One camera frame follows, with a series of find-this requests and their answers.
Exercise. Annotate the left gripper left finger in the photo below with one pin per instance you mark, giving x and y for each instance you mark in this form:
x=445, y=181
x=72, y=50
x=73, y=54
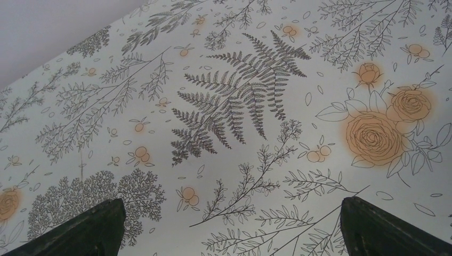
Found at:
x=97, y=231

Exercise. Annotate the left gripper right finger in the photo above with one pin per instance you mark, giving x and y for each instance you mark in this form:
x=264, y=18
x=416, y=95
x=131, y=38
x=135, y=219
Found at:
x=369, y=230

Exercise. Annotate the floral patterned table mat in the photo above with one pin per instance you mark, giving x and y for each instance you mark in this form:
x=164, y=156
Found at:
x=236, y=127

